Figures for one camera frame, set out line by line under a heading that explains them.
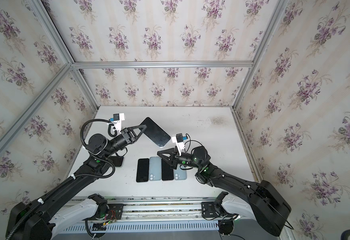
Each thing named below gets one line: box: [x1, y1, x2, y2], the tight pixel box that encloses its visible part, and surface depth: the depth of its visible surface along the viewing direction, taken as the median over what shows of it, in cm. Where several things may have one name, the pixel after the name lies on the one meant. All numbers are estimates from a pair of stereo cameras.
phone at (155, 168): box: [149, 156, 162, 181], surface depth 90 cm
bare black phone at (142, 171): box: [136, 158, 150, 182], surface depth 89 cm
